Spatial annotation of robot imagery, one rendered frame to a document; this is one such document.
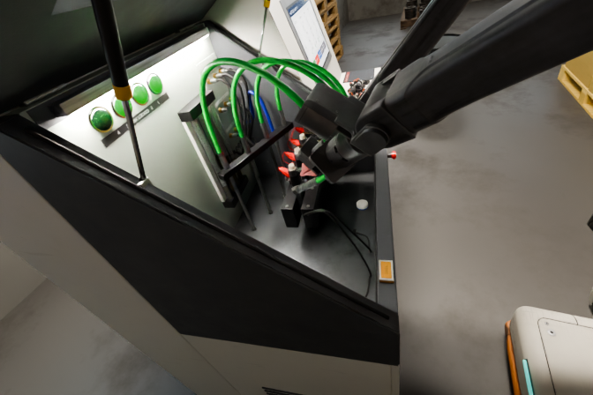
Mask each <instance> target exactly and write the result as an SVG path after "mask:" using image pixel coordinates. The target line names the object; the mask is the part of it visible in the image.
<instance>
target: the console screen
mask: <svg viewBox="0 0 593 395"><path fill-rule="evenodd" d="M279 2H280V4H281V7H282V9H283V11H284V14H285V16H286V18H287V21H288V22H289V25H290V28H291V30H292V32H293V34H294V36H295V38H296V42H297V44H298V46H299V48H300V50H301V52H302V54H303V57H304V60H307V61H310V62H313V63H316V64H318V65H320V66H321V67H323V68H325V69H326V70H327V68H328V65H329V63H330V60H331V57H332V54H331V52H330V49H329V47H328V45H327V41H326V38H325V35H324V34H323V31H322V29H321V26H320V23H319V20H318V18H317V15H316V12H315V10H314V8H313V6H312V1H311V0H280V1H279Z"/></svg>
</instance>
